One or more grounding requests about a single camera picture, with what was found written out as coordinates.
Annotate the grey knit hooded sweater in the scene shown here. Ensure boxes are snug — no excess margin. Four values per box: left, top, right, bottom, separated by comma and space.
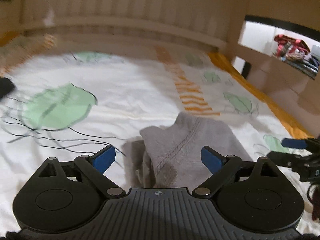
123, 112, 252, 191

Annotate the colourful clothes pile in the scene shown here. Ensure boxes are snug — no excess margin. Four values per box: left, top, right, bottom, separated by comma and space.
273, 34, 319, 80

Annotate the white leaf-print bed sheet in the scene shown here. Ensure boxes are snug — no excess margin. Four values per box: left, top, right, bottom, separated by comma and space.
1, 35, 310, 234

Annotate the black folded cloth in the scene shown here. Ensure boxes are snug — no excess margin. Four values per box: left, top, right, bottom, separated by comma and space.
0, 77, 15, 100

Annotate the black cable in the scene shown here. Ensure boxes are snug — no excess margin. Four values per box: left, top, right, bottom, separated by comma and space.
306, 182, 320, 222

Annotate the cream wooden bed frame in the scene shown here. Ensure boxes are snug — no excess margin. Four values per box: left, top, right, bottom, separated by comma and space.
1, 0, 319, 135

